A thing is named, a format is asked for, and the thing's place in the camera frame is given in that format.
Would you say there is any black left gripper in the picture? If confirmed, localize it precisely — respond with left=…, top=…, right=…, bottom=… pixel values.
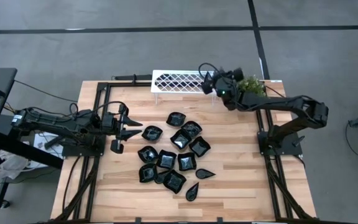
left=101, top=104, right=144, bottom=154

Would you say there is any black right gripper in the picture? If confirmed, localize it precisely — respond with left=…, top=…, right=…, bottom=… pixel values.
left=201, top=67, right=245, bottom=100

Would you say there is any small green potted plant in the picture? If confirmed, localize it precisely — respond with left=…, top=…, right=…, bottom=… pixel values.
left=237, top=75, right=267, bottom=97

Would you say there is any white lattice shelf rack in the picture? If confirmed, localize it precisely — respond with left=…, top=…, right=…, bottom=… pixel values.
left=150, top=69, right=220, bottom=106

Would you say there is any black clamp bar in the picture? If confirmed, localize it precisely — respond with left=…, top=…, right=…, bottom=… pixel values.
left=112, top=73, right=152, bottom=82

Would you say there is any white paper sheet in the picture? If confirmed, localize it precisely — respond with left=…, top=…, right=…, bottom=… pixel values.
left=33, top=130, right=64, bottom=159

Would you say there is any white plastic bag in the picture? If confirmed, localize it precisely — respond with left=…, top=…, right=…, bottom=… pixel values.
left=0, top=150, right=48, bottom=182

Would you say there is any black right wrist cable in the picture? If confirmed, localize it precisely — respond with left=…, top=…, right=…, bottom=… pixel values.
left=198, top=62, right=222, bottom=80

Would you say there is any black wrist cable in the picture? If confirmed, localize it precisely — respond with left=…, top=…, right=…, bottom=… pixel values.
left=198, top=62, right=222, bottom=80
left=99, top=101, right=127, bottom=118

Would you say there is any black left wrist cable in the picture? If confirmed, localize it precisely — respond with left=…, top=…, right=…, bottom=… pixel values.
left=99, top=101, right=127, bottom=118

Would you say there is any black metal table frame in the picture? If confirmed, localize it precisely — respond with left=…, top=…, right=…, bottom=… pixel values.
left=53, top=80, right=316, bottom=223

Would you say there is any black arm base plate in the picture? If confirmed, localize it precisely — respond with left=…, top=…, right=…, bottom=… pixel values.
left=61, top=133, right=107, bottom=158
left=257, top=130, right=304, bottom=157

